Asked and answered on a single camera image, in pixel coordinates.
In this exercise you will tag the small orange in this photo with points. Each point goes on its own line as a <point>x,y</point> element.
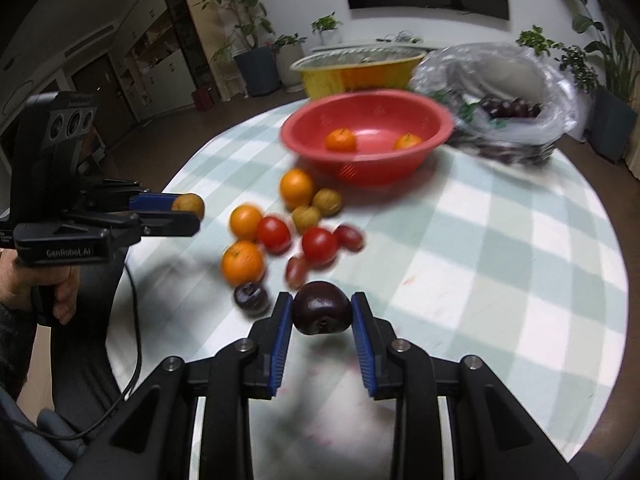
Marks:
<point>245,221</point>
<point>341,140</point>
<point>407,141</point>
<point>297,187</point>
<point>242,262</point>

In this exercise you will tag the bushy green potted plant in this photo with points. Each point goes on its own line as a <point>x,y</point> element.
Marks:
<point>580,67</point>

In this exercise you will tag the red cherry tomato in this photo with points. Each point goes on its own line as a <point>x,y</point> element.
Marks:
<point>319,245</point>
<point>273,234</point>

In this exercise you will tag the person's left hand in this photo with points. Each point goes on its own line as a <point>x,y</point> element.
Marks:
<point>65,292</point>

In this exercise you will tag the small red bin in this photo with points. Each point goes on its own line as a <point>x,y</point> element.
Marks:
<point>203,98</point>

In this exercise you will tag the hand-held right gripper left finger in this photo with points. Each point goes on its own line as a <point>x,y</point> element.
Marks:
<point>281,342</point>

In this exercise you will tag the pile of dark cherries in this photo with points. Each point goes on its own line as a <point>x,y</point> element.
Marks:
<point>505,109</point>

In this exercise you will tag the tall long-leaf potted plant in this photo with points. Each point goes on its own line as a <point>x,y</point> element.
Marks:
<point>612,120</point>

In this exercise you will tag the red plastic bowl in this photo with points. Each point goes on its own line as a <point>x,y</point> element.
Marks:
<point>375,162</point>

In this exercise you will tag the tall plant in dark pot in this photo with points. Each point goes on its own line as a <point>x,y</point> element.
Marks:
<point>257,72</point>

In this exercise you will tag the small plant in white pot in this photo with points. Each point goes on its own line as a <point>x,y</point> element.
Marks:
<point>327,27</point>

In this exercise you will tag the brown longan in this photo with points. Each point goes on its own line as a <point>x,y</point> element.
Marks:
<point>327,201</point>
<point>306,217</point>
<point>188,205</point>

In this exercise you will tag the green white checkered tablecloth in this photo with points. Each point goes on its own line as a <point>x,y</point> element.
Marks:
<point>450,260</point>

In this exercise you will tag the dark purple plum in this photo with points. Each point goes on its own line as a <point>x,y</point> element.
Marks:
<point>320,307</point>

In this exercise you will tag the small green potted plant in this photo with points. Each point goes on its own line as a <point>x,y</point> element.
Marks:
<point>536,40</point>

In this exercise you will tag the leafy plant in white pot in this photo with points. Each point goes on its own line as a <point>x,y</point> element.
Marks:
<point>291,60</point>

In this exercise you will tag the gold foil tray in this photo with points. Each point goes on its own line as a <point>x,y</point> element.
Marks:
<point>330,82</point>

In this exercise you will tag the white wall shelf unit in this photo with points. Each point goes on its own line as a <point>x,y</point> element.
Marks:
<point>155,60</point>

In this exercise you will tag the red grape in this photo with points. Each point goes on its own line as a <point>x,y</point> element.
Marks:
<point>296,270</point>
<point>348,236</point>

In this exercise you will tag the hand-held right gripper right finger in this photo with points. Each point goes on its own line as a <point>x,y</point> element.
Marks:
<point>362,347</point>

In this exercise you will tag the clear plastic bag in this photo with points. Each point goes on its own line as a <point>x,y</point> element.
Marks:
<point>525,75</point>

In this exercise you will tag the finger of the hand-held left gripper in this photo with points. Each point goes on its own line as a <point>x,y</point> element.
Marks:
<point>170,225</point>
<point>152,202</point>

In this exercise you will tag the person's grey clothing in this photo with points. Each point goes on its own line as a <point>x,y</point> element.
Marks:
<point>30,442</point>

